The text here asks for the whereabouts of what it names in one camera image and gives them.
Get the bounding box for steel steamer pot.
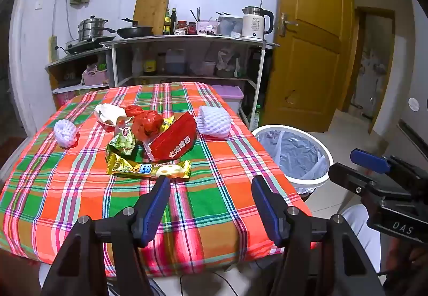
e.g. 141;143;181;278
78;16;116;41

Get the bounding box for grey plastic bin liner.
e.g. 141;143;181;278
256;130;328;183

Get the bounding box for white trash bin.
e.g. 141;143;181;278
251;125;334;194

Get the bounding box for purple lid storage box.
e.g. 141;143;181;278
211;85;244;114

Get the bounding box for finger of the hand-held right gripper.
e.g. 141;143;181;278
328;162;412;203
350;148;428;180

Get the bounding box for black induction cooker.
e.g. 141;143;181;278
65;36;116;53

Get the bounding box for metal door handle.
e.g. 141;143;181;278
278;12;299;37

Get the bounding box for pink plastic basket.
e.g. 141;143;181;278
82;69;109;86

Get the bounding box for crumpled plastic bag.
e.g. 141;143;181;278
216;48;239;77

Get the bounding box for yellow label oil bottle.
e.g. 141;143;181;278
144;52;157;74

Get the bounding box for red snack packet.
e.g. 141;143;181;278
143;111;198;163

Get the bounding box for pink utensil holder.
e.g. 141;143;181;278
196;22;219;36

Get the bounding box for clear plastic container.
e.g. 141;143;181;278
217;14;243;37

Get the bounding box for plaid tablecloth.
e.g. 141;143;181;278
0;82;313;278

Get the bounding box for red plastic bag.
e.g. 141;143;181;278
125;105;164;141

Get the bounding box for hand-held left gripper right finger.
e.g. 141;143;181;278
251;176;385;296

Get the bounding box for wooden shelf unit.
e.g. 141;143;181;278
45;47;112;109

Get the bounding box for metal shelf rack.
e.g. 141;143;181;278
100;34;280;131

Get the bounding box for long yellow snack wrapper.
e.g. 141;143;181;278
106;152;191;180

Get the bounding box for pink patterned storage box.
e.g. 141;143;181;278
53;87;108;109

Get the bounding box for white paper bag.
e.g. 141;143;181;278
94;104;132;127

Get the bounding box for black frying pan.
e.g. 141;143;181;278
116;18;154;39

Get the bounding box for wooden cutting board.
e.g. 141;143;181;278
133;0;170;36

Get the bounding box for person's leg white pants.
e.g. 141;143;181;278
341;205;382;271

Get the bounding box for white foam fruit net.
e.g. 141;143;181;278
53;119;79;149
195;106;232;138

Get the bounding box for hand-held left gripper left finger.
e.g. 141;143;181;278
40;176;172;296

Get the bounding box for small yellow wrapper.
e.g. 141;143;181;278
157;115;175;134

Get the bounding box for yellow wooden door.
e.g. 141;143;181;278
264;0;355;133

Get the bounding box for green snack packet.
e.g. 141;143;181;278
106;131;137;158

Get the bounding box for clear plastic bottle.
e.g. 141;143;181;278
131;48;143;75

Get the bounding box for dark plastic jug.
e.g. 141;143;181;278
165;49;187;75

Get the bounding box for white electric kettle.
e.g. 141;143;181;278
241;6;274;40

